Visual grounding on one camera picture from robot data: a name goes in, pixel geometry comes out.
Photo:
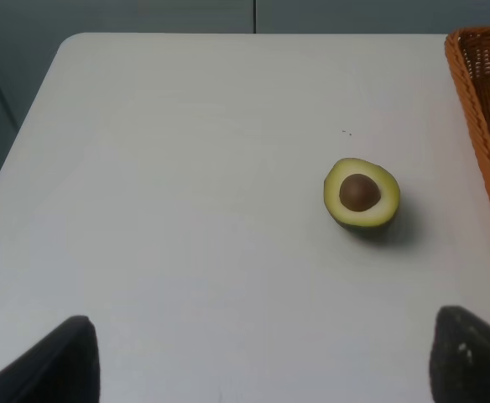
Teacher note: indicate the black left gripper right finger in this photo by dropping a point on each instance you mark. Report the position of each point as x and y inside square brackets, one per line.
[459, 365]

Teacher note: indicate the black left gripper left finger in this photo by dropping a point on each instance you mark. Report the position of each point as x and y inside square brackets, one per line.
[64, 366]

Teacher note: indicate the halved avocado with pit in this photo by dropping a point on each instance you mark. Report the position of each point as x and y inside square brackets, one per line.
[361, 197]

